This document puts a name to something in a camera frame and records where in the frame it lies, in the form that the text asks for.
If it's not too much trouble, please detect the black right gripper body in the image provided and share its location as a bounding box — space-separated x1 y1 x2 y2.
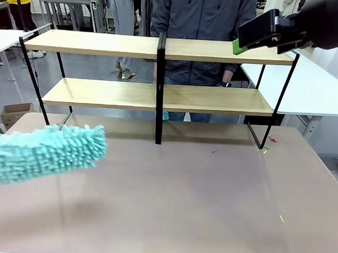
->
286 0 338 51

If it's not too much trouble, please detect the person left forearm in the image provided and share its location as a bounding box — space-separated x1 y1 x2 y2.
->
221 63 237 88

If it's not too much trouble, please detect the white table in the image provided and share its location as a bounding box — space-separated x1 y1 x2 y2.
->
237 50 338 140
0 29 35 82

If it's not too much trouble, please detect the person in grey jacket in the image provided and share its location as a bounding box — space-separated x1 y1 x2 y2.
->
146 0 258 125

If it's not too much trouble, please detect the person in grey trousers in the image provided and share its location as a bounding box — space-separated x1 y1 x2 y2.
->
105 0 141 81

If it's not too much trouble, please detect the black tripod stand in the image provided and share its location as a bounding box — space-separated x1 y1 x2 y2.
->
11 0 34 33

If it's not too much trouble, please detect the brown cardboard box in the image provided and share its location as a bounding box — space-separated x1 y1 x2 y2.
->
0 101 36 132

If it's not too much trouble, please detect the two-tier wooden shelf black frame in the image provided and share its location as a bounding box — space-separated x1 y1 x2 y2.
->
14 26 302 152

